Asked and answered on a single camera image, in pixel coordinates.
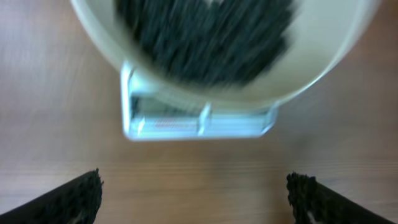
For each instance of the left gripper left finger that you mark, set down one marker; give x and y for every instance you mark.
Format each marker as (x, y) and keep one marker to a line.
(76, 201)

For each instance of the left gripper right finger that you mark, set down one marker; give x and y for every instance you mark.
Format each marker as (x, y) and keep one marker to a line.
(314, 203)

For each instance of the white digital kitchen scale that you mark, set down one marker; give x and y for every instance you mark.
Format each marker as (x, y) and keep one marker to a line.
(145, 118)

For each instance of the white bowl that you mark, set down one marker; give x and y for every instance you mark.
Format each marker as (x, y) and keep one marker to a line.
(321, 35)

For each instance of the black beans in bowl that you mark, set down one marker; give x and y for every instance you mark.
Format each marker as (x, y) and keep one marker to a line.
(209, 43)

